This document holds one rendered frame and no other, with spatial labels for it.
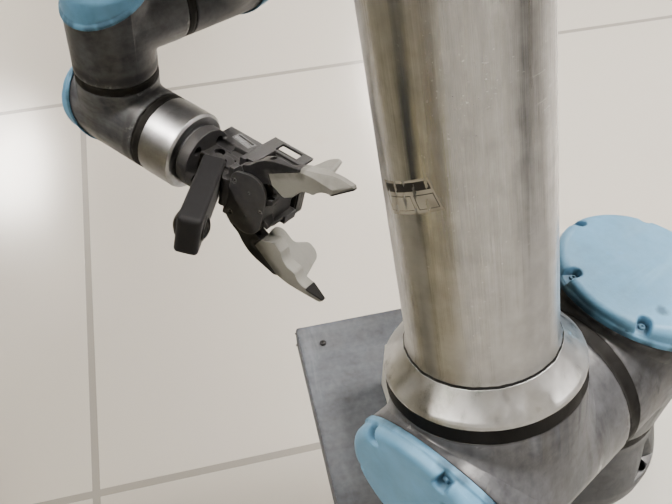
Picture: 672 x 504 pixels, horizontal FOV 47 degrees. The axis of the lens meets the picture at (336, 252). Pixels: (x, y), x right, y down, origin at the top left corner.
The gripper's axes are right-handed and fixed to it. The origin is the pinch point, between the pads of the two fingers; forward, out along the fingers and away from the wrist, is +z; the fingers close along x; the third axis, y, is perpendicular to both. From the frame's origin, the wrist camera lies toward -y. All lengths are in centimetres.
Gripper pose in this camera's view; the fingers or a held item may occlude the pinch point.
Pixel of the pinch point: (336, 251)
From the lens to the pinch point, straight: 76.7
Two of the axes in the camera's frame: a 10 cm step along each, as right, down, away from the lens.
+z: 8.1, 4.9, -3.1
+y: 5.4, -4.5, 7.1
